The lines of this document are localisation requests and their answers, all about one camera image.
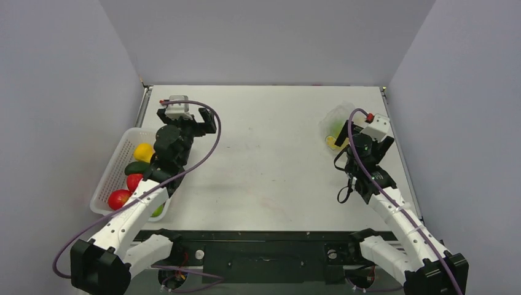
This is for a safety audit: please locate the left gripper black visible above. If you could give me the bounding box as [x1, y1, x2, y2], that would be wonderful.
[159, 108, 215, 167]

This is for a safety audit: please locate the clear plastic bag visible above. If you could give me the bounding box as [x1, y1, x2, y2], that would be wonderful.
[318, 103, 355, 152]

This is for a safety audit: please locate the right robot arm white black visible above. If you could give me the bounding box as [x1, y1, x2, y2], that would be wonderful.
[335, 119, 469, 294]

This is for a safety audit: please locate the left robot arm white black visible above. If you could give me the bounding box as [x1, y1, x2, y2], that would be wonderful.
[69, 104, 222, 294]

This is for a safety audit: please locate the green fake fruit in bag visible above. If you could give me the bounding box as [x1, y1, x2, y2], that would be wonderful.
[328, 120, 345, 138]

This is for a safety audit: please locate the yellow fake pear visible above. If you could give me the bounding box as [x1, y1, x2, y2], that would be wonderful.
[133, 143, 154, 163]

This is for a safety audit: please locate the dark green fake avocado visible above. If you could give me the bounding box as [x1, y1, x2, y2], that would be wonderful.
[123, 161, 150, 176]

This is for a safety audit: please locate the red fake strawberry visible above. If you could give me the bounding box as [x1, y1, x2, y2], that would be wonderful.
[126, 173, 143, 192]

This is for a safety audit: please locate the green fake lime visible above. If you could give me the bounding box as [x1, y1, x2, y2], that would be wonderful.
[151, 203, 165, 218]

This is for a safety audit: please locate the red fake apple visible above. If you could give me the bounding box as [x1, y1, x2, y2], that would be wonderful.
[107, 189, 132, 210]

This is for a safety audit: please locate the white plastic basket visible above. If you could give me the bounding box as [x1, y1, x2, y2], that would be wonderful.
[90, 127, 156, 216]

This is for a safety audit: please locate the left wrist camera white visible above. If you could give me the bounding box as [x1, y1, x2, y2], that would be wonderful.
[165, 95, 193, 120]

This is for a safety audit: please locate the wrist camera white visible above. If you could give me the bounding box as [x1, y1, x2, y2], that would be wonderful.
[360, 113, 391, 142]
[165, 95, 193, 120]

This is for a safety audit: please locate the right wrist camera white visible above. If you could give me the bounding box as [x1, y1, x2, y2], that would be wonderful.
[360, 113, 391, 142]

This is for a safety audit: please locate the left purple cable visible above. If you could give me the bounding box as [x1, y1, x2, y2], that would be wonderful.
[52, 100, 222, 280]

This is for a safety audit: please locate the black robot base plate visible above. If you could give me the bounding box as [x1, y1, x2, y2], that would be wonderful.
[134, 229, 374, 285]

